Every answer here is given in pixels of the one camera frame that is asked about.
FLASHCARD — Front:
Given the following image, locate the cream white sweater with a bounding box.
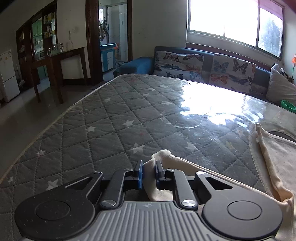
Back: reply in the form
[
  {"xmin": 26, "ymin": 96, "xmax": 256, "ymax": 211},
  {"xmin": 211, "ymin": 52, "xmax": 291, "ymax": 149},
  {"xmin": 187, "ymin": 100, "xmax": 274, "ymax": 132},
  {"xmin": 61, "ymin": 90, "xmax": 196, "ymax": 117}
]
[{"xmin": 143, "ymin": 123, "xmax": 295, "ymax": 240}]

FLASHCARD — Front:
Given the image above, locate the grey quilted star mat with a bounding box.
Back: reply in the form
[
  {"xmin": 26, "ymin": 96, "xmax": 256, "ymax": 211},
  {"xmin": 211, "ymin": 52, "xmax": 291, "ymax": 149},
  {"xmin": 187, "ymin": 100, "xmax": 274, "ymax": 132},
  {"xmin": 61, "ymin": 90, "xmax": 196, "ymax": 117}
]
[{"xmin": 1, "ymin": 74, "xmax": 295, "ymax": 240}]

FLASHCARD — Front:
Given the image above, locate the butterfly cushion near doorway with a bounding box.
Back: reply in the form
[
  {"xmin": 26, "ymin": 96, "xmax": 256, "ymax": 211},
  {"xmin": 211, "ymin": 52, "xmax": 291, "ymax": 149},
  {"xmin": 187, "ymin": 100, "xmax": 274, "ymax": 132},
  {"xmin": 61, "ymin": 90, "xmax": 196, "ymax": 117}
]
[{"xmin": 154, "ymin": 51, "xmax": 204, "ymax": 82}]

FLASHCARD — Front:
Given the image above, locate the blue sofa bench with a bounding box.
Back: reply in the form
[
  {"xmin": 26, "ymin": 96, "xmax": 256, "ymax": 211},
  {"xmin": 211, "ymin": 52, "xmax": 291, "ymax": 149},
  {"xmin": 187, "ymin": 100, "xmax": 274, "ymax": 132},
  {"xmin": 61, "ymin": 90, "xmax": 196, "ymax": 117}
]
[{"xmin": 113, "ymin": 46, "xmax": 271, "ymax": 100}]

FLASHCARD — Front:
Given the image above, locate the butterfly cushion near window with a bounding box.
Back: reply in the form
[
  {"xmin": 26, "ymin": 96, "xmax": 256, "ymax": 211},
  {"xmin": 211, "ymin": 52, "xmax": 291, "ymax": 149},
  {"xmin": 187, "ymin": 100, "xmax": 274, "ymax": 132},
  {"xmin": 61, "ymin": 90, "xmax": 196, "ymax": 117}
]
[{"xmin": 209, "ymin": 53, "xmax": 256, "ymax": 94}]

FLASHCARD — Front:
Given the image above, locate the green plastic bowl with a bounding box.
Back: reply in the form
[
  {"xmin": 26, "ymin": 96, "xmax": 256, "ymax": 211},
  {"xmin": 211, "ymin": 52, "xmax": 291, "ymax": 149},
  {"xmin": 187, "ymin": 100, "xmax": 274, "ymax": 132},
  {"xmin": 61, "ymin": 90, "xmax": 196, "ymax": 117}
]
[{"xmin": 280, "ymin": 100, "xmax": 296, "ymax": 113}]

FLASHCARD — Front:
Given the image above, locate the grey plain pillow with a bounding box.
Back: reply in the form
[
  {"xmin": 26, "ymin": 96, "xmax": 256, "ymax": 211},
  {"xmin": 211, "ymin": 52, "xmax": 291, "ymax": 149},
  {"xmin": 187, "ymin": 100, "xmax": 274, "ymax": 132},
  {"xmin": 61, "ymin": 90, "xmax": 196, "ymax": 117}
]
[{"xmin": 266, "ymin": 63, "xmax": 295, "ymax": 105}]

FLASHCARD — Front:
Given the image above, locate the dark wooden side table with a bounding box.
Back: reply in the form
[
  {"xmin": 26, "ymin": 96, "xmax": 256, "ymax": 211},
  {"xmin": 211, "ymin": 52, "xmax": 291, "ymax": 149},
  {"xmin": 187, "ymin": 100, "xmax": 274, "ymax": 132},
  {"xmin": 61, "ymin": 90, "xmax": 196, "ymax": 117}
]
[{"xmin": 28, "ymin": 47, "xmax": 88, "ymax": 104}]

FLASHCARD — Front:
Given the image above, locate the blue cabinet in hallway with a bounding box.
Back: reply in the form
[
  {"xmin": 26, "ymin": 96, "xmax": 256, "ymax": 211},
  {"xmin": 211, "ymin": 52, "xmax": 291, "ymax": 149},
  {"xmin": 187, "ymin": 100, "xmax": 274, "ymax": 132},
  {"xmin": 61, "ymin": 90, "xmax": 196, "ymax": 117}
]
[{"xmin": 100, "ymin": 43, "xmax": 117, "ymax": 72}]

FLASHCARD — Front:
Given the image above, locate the white refrigerator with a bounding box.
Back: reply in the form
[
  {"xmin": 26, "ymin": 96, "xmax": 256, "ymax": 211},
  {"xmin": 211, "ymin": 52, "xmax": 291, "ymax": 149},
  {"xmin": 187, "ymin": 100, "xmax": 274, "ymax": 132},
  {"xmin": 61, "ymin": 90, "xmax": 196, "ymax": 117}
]
[{"xmin": 0, "ymin": 50, "xmax": 20, "ymax": 102}]

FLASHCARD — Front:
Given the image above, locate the colourful pinwheel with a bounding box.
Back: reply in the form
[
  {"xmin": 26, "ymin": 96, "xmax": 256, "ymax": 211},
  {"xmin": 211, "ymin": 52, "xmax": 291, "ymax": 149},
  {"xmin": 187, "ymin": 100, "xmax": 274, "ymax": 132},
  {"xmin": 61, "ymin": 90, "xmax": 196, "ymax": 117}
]
[{"xmin": 292, "ymin": 54, "xmax": 296, "ymax": 78}]

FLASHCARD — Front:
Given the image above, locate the dark wooden display cabinet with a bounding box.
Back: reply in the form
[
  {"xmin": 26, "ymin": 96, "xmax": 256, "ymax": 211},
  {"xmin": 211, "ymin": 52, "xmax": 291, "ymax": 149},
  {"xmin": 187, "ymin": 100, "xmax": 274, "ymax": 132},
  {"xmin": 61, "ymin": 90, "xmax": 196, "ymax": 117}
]
[{"xmin": 16, "ymin": 1, "xmax": 57, "ymax": 92}]

